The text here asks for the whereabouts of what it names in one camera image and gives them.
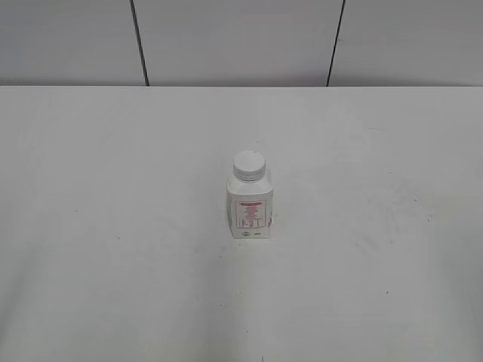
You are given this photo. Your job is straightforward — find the white screw cap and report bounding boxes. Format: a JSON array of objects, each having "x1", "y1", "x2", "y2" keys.
[{"x1": 233, "y1": 150, "x2": 266, "y2": 182}]

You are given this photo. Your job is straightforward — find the white square plastic bottle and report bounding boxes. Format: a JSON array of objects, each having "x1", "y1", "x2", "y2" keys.
[{"x1": 226, "y1": 171, "x2": 273, "y2": 239}]

